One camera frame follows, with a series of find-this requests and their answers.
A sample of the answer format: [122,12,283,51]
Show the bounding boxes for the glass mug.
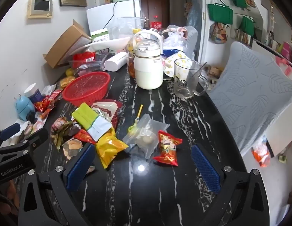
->
[173,58,209,99]

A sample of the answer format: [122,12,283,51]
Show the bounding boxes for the brown snack packet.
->
[50,117,81,150]

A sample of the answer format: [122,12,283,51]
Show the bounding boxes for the brown door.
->
[141,0,170,29]

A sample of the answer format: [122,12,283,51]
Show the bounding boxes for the green white packet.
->
[71,103,112,142]

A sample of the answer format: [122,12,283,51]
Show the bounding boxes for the red plastic basket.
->
[62,72,111,107]

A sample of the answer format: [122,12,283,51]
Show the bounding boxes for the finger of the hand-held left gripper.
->
[10,128,48,151]
[0,122,21,146]

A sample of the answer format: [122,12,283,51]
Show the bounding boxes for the white plastic bag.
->
[163,31,187,50]

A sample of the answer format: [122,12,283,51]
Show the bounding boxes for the large white maroon bag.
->
[91,99,123,132]

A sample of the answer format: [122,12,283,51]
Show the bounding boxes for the dark cake-picture snack packet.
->
[62,137,84,162]

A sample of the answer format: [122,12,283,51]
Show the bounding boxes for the colourful printed tote bag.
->
[209,22,228,45]

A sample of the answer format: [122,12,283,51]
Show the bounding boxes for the clear plastic tray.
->
[68,52,109,71]

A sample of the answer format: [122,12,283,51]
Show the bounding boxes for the yellow snack packet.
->
[95,127,129,169]

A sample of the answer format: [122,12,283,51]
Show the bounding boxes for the white tissue roll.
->
[105,52,128,72]

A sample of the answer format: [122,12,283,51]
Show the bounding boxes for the wooden toy blocks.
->
[204,64,224,83]

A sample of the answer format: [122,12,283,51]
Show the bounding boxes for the lollipop with yellow stick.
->
[128,104,144,132]

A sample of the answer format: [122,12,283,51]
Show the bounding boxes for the white mini fridge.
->
[87,0,141,38]

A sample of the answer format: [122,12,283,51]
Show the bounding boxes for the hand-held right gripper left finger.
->
[17,142,96,226]

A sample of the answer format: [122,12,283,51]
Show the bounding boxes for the red gold snack packet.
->
[34,99,52,113]

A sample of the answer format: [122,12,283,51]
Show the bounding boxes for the orange-red small packet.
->
[72,129,97,144]

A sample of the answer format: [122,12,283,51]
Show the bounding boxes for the red sachet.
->
[45,89,64,104]

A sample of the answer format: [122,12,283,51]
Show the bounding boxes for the yellow smiley print bag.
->
[163,51,196,79]

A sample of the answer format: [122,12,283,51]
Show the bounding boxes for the navy jar white lid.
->
[24,83,43,104]

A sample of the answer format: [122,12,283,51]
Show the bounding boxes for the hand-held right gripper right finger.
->
[191,144,270,226]

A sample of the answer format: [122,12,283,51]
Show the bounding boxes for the clear plastic container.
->
[116,16,146,38]

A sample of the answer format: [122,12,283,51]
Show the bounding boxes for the white insulated jug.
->
[132,31,164,90]

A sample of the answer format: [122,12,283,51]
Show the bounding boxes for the wall intercom panel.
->
[27,0,53,19]

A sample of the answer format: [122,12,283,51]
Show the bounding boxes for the printed leaflet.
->
[17,116,47,142]

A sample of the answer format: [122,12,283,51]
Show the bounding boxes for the white foam tray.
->
[85,38,135,53]

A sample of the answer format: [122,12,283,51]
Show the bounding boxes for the cardboard box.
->
[43,19,91,69]

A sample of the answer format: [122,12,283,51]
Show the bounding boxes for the blue plastic bag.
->
[187,0,204,29]

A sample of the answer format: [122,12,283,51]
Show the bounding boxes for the metal spoon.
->
[187,62,208,80]

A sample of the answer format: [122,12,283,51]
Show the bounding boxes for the clear zip bag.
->
[122,114,170,161]

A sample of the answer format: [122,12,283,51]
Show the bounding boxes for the red soda bottle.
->
[151,15,162,30]

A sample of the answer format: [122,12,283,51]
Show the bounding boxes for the red cartoon candy packet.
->
[152,130,183,167]

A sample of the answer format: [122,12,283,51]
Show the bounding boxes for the black power cable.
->
[105,1,117,29]

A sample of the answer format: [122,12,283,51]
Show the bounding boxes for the red sealed food packet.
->
[73,52,96,69]

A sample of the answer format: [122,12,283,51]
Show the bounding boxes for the orange plastic bag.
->
[252,136,271,168]

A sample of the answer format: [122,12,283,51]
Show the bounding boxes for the green white carton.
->
[91,28,109,43]

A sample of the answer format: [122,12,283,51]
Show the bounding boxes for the blue robot toy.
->
[15,94,36,122]

